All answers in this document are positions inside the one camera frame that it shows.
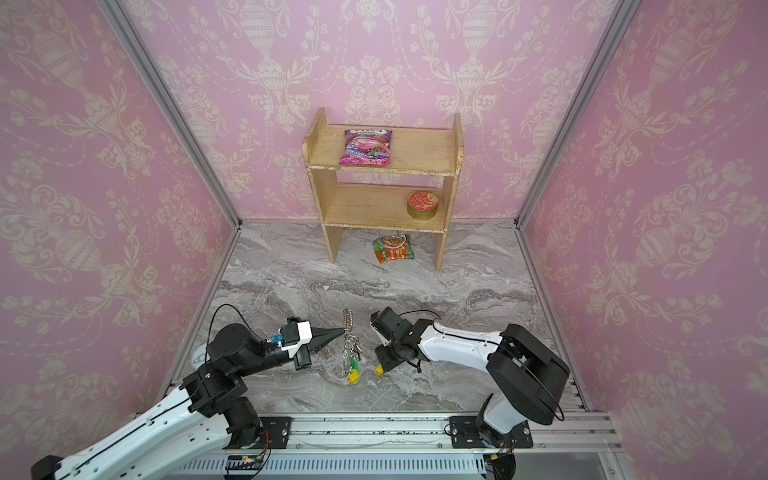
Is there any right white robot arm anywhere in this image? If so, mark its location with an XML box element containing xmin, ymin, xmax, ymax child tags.
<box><xmin>370</xmin><ymin>307</ymin><xmax>571</xmax><ymax>448</ymax></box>

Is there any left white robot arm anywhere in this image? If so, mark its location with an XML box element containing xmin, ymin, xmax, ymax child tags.
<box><xmin>30</xmin><ymin>318</ymin><xmax>344</xmax><ymax>479</ymax></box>

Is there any green orange snack packet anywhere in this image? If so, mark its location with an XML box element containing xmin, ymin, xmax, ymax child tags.
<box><xmin>373</xmin><ymin>234</ymin><xmax>414</xmax><ymax>264</ymax></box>

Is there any round red gold tin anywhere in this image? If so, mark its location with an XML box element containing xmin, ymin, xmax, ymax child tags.
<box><xmin>406</xmin><ymin>190</ymin><xmax>439</xmax><ymax>221</ymax></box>

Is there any wooden two-tier shelf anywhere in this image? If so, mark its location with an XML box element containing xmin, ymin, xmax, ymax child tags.
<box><xmin>302</xmin><ymin>108</ymin><xmax>465</xmax><ymax>269</ymax></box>

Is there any pink snack packet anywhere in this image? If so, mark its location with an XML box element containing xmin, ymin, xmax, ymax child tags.
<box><xmin>339</xmin><ymin>128</ymin><xmax>393</xmax><ymax>166</ymax></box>

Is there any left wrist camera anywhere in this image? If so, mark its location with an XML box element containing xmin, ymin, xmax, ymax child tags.
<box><xmin>270</xmin><ymin>318</ymin><xmax>313</xmax><ymax>359</ymax></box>

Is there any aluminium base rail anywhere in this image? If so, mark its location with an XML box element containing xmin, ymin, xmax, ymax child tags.
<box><xmin>113</xmin><ymin>410</ymin><xmax>625</xmax><ymax>480</ymax></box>

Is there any aluminium corner post left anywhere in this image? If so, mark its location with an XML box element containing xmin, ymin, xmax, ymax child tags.
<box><xmin>95</xmin><ymin>0</ymin><xmax>242</xmax><ymax>229</ymax></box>

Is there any aluminium corner post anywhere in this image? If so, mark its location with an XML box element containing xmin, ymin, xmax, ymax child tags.
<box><xmin>514</xmin><ymin>0</ymin><xmax>643</xmax><ymax>229</ymax></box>
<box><xmin>95</xmin><ymin>0</ymin><xmax>242</xmax><ymax>229</ymax></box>

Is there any aluminium corner post right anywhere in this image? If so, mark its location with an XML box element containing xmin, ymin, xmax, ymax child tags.
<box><xmin>514</xmin><ymin>0</ymin><xmax>643</xmax><ymax>229</ymax></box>

